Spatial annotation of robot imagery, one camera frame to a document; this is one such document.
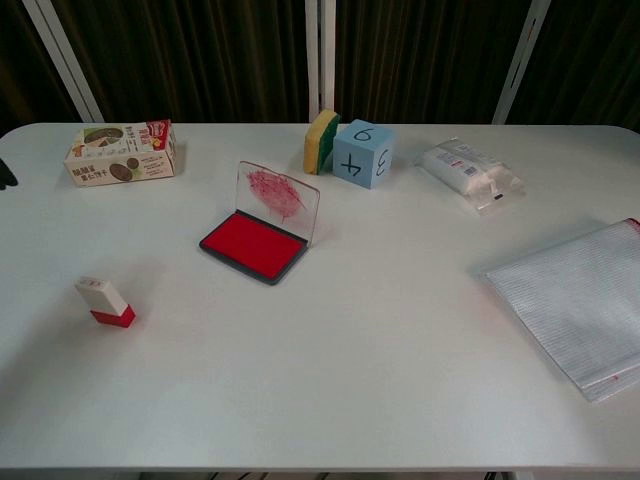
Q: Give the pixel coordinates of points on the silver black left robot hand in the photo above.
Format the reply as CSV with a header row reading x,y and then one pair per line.
x,y
5,175

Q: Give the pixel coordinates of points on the dark pleated curtain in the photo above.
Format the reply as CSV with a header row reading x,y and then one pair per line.
x,y
200,55

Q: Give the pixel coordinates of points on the white and red stamp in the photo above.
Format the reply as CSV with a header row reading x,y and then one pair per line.
x,y
102,300

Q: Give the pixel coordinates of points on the clear mesh zip pouch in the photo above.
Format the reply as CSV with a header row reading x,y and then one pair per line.
x,y
575,300

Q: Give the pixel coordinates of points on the clear packet of white pads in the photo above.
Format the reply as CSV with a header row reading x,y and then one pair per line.
x,y
465,172

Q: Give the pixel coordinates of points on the red ink pad clear lid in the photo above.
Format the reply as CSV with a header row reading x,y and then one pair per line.
x,y
252,245

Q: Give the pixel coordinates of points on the upright white frame post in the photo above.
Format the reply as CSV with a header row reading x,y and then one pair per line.
x,y
320,55

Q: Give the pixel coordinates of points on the blue numbered foam cube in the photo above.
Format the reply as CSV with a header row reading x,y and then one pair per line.
x,y
362,157

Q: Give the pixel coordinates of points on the printed snack carton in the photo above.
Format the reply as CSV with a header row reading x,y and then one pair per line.
x,y
117,155

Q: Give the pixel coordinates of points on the slanted white frame post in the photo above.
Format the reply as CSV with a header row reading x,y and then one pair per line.
x,y
520,60
65,60

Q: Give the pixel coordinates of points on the yellow green sponge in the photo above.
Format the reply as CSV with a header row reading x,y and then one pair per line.
x,y
316,145

